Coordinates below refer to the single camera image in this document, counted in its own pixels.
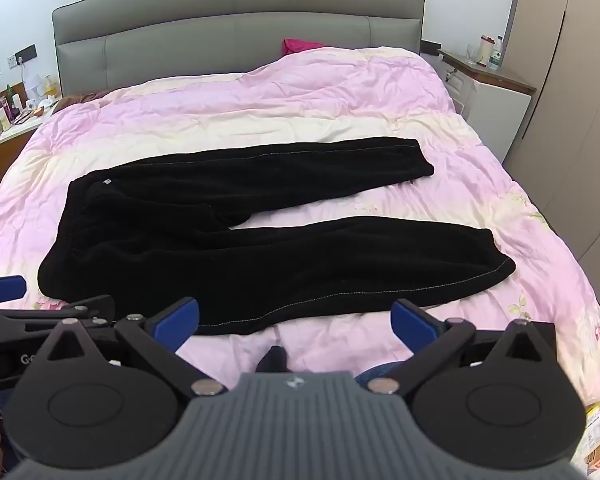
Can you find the brown cloth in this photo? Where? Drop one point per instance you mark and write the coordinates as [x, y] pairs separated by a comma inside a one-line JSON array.
[[85, 98]]

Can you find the grey padded bed headboard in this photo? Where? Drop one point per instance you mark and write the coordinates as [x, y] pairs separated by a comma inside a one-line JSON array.
[[230, 20]]

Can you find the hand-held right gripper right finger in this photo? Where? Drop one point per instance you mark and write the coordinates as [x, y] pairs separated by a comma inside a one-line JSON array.
[[411, 325]]

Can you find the green label water bottle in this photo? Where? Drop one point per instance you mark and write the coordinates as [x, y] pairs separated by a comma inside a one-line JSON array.
[[497, 55]]

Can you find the magenta cloth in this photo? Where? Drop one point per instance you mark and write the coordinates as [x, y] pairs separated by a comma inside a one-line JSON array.
[[300, 46]]

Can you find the white table lamp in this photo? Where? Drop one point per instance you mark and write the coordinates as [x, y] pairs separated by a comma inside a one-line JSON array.
[[37, 85]]

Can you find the yellow pump bottle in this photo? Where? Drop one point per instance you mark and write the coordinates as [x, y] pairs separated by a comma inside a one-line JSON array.
[[52, 87]]

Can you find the person's blue jeans leg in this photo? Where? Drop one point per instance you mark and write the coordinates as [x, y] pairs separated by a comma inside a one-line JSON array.
[[380, 376]]

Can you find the dark navy cloth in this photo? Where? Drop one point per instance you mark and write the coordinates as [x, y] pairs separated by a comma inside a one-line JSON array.
[[274, 358]]

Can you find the white nightstand with brown top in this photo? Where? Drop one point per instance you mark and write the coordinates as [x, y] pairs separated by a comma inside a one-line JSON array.
[[495, 105]]

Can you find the wooden nightstand with white top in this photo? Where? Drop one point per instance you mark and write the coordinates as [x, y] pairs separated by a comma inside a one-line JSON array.
[[5, 160]]

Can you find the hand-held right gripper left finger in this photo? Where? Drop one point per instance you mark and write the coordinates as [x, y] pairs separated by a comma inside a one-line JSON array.
[[176, 322]]

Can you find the yellow snack packet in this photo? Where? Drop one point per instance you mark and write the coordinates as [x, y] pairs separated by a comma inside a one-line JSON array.
[[597, 430]]

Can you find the black wall socket panel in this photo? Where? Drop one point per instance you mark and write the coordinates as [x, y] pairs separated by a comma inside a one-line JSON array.
[[22, 56], [431, 47]]

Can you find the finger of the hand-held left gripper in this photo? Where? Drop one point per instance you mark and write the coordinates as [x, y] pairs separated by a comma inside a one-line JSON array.
[[40, 312], [2, 290]]

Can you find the white bottle with red cap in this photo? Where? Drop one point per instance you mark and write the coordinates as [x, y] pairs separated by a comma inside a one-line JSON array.
[[486, 52]]

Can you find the group of cosmetic bottles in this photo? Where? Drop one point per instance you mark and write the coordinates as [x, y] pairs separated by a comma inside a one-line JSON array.
[[2, 115]]

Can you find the beige wardrobe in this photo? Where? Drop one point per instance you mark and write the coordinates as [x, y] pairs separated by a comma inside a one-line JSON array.
[[575, 110]]

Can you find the black pants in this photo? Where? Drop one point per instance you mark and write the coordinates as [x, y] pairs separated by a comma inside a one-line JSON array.
[[180, 240]]

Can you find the clear drinking glass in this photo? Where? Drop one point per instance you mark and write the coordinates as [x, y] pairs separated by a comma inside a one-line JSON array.
[[471, 55]]

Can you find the pink floral quilt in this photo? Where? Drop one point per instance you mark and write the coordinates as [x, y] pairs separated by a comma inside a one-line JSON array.
[[330, 105]]

